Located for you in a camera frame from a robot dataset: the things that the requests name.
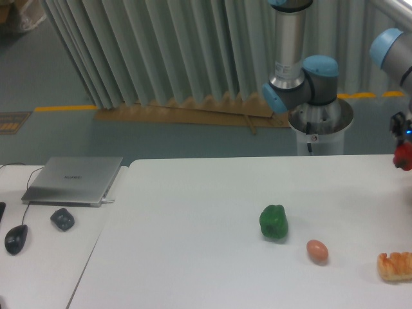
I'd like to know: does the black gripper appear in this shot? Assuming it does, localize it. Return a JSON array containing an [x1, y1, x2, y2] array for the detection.
[[389, 112, 411, 148]]

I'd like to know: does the red bell pepper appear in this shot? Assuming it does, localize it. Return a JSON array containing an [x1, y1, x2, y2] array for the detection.
[[393, 142, 412, 171]]

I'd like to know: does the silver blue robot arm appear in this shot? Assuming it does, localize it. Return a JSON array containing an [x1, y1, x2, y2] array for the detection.
[[262, 1, 411, 156]]

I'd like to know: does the glazed bread pastry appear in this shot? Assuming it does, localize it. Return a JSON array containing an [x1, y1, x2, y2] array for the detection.
[[377, 252, 411, 282]]

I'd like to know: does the brown egg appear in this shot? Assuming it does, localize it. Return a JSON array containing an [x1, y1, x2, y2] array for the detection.
[[306, 239, 329, 262]]

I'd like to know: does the green bell pepper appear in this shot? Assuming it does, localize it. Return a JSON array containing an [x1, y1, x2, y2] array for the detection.
[[259, 205, 288, 239]]

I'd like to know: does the brown cardboard sheet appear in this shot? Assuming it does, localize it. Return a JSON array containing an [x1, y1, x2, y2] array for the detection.
[[94, 92, 290, 135]]

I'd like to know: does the grey-green pleated curtain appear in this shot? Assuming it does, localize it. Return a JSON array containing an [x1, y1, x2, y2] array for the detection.
[[43, 1, 388, 109]]

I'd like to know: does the white laptop plug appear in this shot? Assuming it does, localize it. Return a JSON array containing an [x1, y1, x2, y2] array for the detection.
[[101, 198, 115, 204]]

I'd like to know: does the silver laptop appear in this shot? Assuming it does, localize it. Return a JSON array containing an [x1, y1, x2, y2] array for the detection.
[[21, 156, 123, 207]]

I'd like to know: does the clear plastic bag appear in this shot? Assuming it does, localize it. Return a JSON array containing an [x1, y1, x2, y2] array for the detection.
[[13, 0, 46, 33]]

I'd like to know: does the black computer mouse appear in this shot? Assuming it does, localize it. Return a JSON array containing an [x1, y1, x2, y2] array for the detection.
[[5, 224, 28, 256]]

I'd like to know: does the black keyboard edge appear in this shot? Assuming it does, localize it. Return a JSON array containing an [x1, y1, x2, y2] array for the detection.
[[0, 202, 6, 222]]

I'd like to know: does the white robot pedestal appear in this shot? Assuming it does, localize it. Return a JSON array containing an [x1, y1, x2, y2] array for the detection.
[[288, 98, 354, 156]]

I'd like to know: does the black mouse cable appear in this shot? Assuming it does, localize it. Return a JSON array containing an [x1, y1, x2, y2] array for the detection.
[[0, 162, 50, 227]]

